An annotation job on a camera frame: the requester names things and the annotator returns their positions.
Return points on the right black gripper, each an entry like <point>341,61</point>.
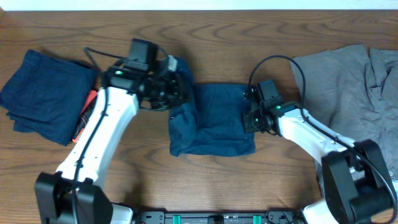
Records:
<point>248,127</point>

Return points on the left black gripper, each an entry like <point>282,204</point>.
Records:
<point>178,88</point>

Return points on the dark blue denim shorts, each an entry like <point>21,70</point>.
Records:
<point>210,123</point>

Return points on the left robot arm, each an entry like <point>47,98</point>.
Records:
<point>74,193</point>

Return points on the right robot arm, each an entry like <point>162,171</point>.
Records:
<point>355,175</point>

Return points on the folded red black garment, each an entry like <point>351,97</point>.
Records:
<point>85,115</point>

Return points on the grey button shorts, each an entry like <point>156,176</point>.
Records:
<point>353,91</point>

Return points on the folded navy blue garment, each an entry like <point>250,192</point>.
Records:
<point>46,95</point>

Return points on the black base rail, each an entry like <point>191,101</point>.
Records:
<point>268,217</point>

